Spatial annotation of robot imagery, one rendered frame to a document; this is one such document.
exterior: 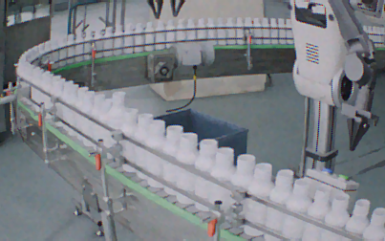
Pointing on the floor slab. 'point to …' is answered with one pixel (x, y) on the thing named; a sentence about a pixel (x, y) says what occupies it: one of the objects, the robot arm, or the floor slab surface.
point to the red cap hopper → (108, 21)
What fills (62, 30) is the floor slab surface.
